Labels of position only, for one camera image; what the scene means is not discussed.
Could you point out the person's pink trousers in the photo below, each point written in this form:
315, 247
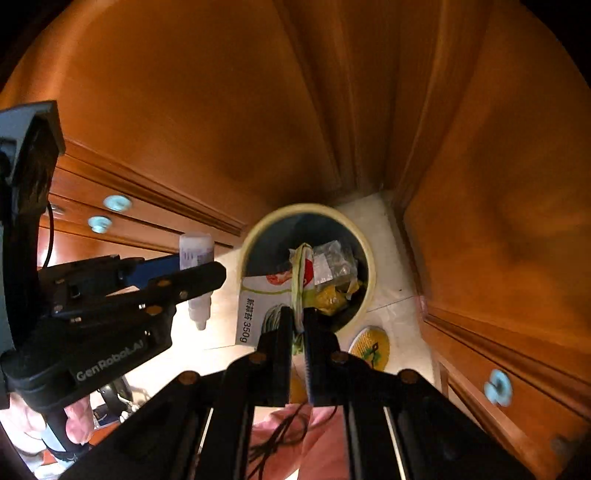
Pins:
323, 443

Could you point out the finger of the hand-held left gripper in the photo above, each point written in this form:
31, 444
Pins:
198, 279
157, 270

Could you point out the white red printed bag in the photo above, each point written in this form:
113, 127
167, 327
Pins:
254, 300

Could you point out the wooden cabinet doors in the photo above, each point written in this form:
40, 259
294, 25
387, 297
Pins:
231, 115

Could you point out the yellow wrapper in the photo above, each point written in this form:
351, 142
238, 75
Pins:
332, 297

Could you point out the beige round trash bin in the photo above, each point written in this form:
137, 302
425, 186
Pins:
277, 230

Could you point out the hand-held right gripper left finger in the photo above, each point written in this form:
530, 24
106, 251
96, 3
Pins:
277, 360

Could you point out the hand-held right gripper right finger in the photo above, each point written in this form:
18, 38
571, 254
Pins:
321, 364

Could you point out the person's left hand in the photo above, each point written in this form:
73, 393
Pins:
79, 422

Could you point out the small white bottle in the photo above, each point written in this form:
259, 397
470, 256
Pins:
196, 249

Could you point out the clear crinkled plastic packet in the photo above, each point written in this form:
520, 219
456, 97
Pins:
334, 263

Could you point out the round drawer knob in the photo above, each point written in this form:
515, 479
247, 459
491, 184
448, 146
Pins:
99, 224
116, 203
498, 387

